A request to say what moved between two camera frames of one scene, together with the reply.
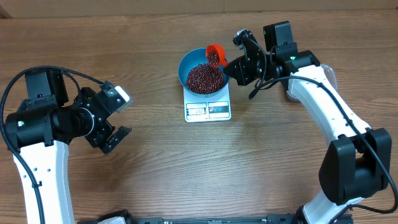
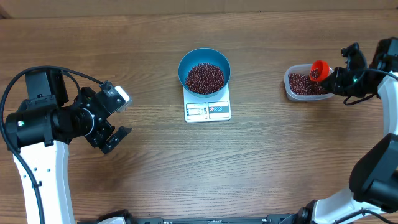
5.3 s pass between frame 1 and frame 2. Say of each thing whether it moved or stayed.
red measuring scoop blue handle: moved
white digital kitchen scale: stayed
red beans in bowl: stayed
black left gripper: stayed
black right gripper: moved
